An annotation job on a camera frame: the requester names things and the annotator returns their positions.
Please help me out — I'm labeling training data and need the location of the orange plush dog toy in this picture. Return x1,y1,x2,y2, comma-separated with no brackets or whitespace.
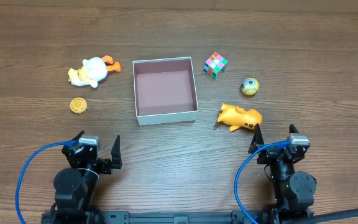
217,103,262,132

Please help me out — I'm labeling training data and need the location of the yellow grey face ball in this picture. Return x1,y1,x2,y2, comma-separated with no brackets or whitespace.
241,78,259,96

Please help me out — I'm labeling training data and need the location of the white cardboard box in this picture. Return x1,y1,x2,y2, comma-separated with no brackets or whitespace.
132,57,199,126

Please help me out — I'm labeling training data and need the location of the multicoloured puzzle cube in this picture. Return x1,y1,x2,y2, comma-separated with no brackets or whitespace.
203,52,228,80

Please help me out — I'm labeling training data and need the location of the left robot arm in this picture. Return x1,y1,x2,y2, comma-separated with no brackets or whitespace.
41,131,122,224

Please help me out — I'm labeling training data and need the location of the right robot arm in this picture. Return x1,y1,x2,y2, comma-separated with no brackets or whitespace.
248,124,316,223

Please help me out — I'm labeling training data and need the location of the white plush duck toy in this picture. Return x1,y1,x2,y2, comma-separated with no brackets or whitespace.
68,55,121,88

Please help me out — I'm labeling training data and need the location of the blue left camera cable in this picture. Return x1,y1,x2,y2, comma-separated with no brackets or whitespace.
15,140,80,224

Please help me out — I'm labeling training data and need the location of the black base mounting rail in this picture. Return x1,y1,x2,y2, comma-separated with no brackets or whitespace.
102,210,252,224

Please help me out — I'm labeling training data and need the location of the thick black cable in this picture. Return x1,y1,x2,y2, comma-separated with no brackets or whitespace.
293,205,358,224

